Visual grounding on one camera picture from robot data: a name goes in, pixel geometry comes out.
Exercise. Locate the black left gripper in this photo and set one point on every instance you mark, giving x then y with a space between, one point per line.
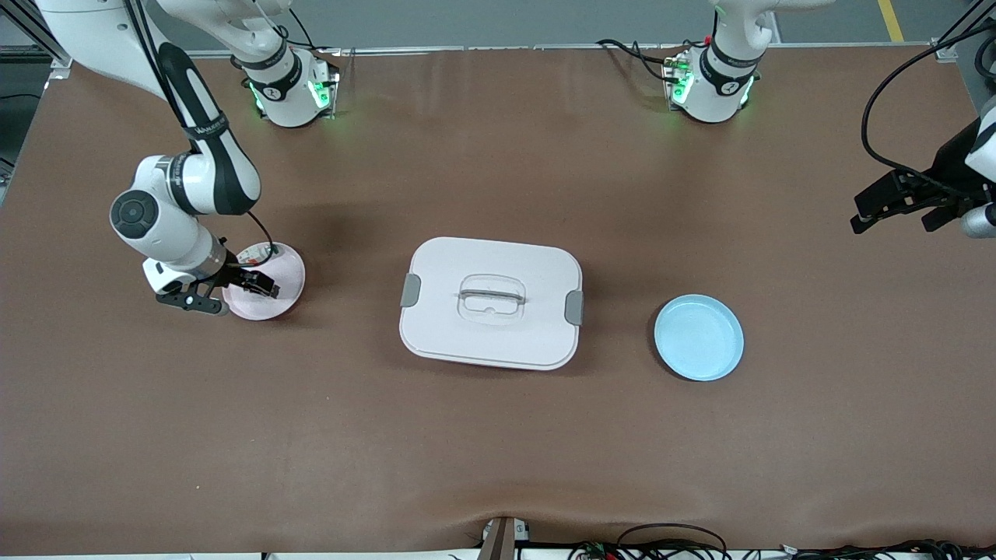
948 166

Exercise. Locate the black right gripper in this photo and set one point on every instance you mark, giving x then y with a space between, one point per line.
233 274

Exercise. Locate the orange black push-button switch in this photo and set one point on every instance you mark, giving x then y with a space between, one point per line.
266 286

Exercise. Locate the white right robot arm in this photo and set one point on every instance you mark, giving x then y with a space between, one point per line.
167 225

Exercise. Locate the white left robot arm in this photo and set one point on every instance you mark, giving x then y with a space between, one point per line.
716 97

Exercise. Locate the white lidded storage box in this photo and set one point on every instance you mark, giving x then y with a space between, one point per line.
498 342

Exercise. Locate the pink round plate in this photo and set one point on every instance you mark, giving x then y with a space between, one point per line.
268 309

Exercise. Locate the light blue round plate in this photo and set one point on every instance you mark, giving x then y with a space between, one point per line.
699 338

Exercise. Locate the brown table cover sheet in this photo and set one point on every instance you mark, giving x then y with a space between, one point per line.
498 451

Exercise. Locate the white red electrical switch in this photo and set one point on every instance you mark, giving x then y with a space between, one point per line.
253 255

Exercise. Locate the silver table edge rail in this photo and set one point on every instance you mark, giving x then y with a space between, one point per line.
506 48

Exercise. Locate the brown mount bracket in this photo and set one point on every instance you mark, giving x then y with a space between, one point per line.
498 540

